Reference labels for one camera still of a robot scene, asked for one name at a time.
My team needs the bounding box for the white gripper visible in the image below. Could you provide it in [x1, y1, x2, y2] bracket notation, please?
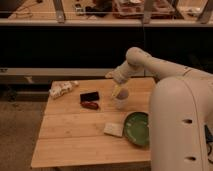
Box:
[105, 61, 140, 97]

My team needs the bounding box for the black eraser block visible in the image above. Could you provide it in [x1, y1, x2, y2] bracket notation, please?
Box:
[80, 92, 99, 102]

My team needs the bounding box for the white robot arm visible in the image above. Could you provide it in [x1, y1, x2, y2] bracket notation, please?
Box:
[106, 47, 213, 171]

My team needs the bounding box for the brown oblong object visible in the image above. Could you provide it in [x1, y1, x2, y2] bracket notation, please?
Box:
[81, 101, 99, 110]

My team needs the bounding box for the white sponge block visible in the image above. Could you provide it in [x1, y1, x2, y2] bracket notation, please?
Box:
[104, 123, 123, 137]

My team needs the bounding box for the green bowl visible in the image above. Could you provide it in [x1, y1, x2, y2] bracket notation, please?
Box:
[123, 112, 149, 147]

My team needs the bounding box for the wooden table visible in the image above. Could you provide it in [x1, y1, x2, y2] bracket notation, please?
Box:
[31, 77, 155, 168]

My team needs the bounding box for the metal rail shelf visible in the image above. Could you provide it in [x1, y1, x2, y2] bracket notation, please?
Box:
[0, 67, 146, 85]

